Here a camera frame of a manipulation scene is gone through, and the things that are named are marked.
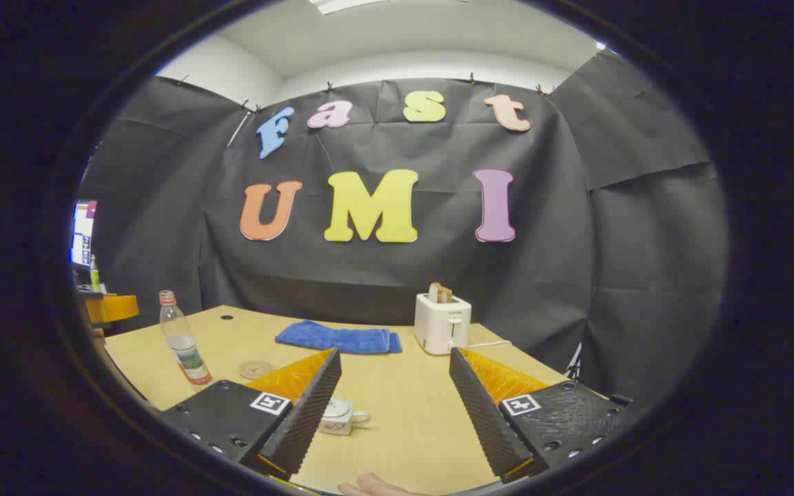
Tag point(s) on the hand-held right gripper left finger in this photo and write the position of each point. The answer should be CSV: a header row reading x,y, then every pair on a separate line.
x,y
307,420

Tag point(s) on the ceiling light panel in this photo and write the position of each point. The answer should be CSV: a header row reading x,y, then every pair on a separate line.
x,y
342,4

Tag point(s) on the green bottle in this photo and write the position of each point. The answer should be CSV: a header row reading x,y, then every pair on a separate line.
x,y
94,275

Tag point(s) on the round wooden coaster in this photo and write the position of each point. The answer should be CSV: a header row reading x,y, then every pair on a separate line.
x,y
256,370

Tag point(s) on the white teacup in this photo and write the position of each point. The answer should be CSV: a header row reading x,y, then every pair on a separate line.
x,y
339,428

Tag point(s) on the blue towel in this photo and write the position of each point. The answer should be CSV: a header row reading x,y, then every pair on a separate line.
x,y
338,337

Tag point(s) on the clear plastic water bottle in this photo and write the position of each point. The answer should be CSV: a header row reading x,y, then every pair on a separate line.
x,y
187,351

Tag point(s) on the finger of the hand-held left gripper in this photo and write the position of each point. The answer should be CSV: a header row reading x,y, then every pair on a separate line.
x,y
114,308

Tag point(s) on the white toaster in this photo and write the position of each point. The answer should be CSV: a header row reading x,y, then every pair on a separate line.
x,y
442,327

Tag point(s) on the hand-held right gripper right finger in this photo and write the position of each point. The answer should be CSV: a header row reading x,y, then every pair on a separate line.
x,y
483,420

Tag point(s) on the computer monitor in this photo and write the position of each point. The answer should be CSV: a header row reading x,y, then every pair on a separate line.
x,y
83,234

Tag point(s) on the bread slice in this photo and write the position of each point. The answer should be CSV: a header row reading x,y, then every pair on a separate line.
x,y
445,295
433,291

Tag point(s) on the black backdrop cloth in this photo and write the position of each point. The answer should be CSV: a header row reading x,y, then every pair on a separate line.
x,y
404,275

